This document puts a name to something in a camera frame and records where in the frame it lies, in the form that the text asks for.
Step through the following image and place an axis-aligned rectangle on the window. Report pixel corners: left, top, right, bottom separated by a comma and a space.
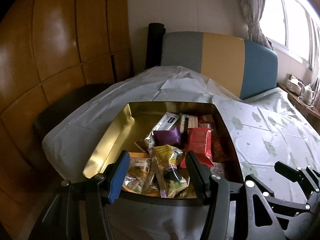
260, 0, 319, 71

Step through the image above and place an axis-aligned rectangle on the green-ended cracker pack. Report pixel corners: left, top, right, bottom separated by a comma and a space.
180, 114, 198, 133

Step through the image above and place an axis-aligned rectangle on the orange clear candy bag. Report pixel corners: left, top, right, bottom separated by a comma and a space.
123, 152, 160, 197

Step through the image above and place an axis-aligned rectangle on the wooden side shelf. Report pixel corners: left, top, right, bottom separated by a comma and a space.
277, 83, 320, 133

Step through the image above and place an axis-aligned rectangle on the yellow green snack packet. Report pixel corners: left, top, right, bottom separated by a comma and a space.
148, 145, 189, 198

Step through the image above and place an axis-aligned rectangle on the white green-patterned tablecloth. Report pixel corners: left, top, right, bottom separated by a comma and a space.
42, 66, 319, 239

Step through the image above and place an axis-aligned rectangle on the grey yellow blue headboard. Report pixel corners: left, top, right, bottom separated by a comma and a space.
161, 31, 278, 100

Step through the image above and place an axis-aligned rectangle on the tissue box on shelf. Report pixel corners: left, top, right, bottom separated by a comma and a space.
286, 75, 302, 96

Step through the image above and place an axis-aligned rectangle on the white sachet with blue label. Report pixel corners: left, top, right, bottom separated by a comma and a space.
144, 112, 181, 149

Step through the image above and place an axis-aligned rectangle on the gold and maroon gift box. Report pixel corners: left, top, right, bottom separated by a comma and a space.
83, 102, 243, 206

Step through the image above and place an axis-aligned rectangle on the white teapot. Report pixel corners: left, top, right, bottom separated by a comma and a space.
298, 84, 315, 106

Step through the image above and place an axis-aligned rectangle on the beige cookie packet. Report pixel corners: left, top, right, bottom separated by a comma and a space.
209, 163, 225, 178

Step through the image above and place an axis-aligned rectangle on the black rolled mat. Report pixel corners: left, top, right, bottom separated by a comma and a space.
145, 23, 165, 69

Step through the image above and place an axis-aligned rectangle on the red sesame stick bar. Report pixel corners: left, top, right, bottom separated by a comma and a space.
199, 122, 224, 163

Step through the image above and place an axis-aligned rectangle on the purple snack packet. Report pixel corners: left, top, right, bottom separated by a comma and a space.
153, 126, 181, 146

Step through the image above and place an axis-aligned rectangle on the wooden wardrobe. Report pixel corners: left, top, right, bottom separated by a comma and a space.
1, 0, 132, 239

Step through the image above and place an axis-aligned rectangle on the floral curtain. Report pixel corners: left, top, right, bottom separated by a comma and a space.
240, 0, 272, 50

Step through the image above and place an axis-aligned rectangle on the large red snack bag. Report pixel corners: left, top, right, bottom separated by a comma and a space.
185, 127, 214, 167

